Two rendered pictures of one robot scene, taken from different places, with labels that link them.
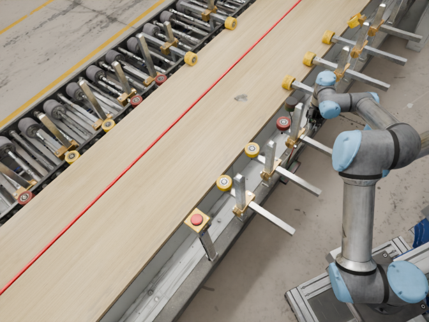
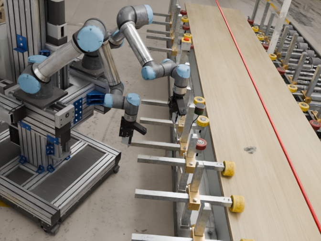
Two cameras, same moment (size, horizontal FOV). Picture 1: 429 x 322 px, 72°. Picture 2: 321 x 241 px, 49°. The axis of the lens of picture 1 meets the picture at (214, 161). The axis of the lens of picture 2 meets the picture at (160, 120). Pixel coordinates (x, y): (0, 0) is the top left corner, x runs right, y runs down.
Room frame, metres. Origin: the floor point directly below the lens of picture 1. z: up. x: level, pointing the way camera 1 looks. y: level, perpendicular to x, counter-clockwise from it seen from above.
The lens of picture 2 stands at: (1.80, -1.94, 2.18)
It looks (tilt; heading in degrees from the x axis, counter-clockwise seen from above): 35 degrees down; 126
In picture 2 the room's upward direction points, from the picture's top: 10 degrees clockwise
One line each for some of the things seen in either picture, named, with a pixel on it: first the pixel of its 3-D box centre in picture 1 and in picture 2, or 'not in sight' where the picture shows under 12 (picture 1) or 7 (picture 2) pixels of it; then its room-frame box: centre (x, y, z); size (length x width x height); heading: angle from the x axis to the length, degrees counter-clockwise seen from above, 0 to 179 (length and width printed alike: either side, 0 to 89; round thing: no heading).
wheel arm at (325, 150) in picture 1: (313, 144); (166, 146); (0.86, -0.56, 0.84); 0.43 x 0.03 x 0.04; 42
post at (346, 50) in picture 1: (336, 80); (190, 199); (1.25, -0.83, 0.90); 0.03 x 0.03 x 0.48; 42
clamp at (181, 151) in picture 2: (294, 137); (184, 146); (0.93, -0.47, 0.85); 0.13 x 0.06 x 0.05; 132
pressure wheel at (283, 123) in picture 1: (283, 127); (198, 148); (1.01, -0.43, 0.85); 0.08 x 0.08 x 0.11
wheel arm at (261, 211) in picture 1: (256, 208); (170, 104); (0.56, -0.16, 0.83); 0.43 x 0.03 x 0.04; 42
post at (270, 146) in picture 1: (269, 168); (181, 117); (0.75, -0.27, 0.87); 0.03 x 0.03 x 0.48; 42
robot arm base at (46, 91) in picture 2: not in sight; (40, 85); (0.19, -0.98, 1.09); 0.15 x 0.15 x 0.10
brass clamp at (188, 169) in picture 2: not in sight; (189, 161); (1.10, -0.66, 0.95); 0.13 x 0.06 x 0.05; 132
